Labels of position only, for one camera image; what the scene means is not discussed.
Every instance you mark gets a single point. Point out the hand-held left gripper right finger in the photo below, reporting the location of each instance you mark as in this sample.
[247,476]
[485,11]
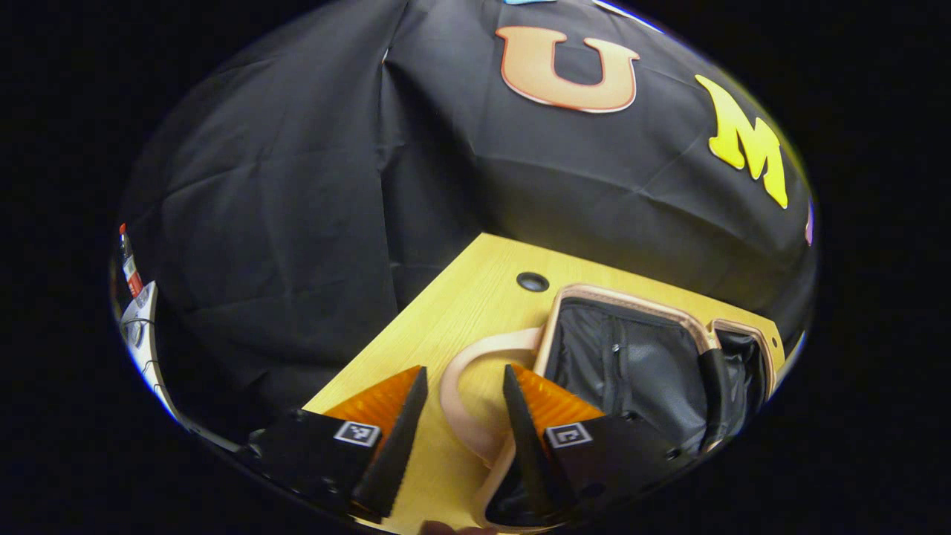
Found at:
[529,453]

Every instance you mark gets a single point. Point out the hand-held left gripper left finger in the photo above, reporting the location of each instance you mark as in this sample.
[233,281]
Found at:
[397,453]

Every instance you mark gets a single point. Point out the white stand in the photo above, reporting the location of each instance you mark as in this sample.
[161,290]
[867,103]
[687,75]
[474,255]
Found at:
[145,327]

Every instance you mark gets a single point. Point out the black backdrop cloth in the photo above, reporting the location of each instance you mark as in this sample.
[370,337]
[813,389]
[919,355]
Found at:
[297,186]

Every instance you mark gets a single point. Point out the red and white object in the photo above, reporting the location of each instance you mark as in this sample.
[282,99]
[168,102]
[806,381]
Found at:
[131,275]

